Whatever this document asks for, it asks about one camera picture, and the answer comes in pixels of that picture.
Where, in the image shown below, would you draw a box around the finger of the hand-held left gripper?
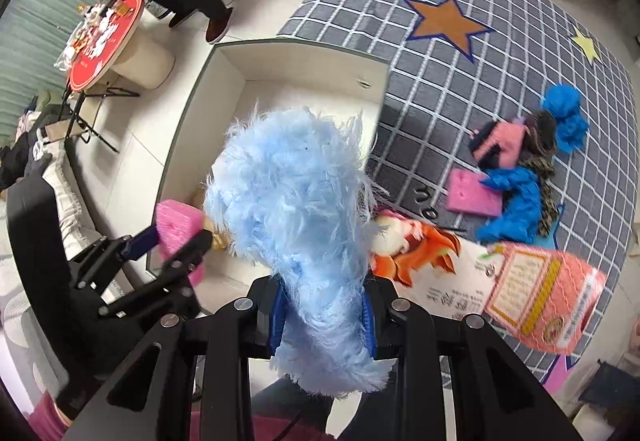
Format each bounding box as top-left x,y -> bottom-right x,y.
100,231 -> 215,317
70,223 -> 162,289

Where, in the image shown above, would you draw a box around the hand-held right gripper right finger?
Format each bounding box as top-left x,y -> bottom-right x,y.
362,277 -> 583,441

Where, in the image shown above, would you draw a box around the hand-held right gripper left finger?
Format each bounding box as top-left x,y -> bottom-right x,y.
62,277 -> 286,441

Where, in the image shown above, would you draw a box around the light blue fluffy scarf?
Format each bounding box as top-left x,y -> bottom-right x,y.
202,104 -> 393,394

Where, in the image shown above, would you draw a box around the pink foam block with holes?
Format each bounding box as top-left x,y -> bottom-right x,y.
445,168 -> 503,217

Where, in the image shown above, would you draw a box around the blue crinkled scarf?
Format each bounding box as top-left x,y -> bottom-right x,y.
475,84 -> 591,244

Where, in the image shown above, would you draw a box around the white storage box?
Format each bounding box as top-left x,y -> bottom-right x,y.
145,38 -> 393,317

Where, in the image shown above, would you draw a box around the pink and black knit hat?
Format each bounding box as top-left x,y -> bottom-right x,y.
467,118 -> 531,172

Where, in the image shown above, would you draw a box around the dark striped knit hat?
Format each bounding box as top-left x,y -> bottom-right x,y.
522,110 -> 558,157

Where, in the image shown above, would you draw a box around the person's left forearm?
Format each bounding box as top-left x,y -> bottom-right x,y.
27,391 -> 71,441

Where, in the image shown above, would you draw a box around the person's maroon jacket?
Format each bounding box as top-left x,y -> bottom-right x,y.
250,378 -> 336,441

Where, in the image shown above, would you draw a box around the orange plush toy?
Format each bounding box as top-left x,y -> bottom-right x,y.
370,208 -> 608,354

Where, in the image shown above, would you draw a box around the white cylindrical stool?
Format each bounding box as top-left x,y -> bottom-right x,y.
117,24 -> 176,89

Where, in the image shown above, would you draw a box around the red round folding table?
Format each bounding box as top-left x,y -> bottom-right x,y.
55,0 -> 146,154

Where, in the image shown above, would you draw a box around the brown checked scarf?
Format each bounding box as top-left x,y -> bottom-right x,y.
520,154 -> 566,237

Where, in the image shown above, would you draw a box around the small items on table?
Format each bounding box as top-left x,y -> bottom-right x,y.
55,1 -> 131,67

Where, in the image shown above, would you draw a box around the grey checked star blanket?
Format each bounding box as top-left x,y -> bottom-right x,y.
277,0 -> 636,384

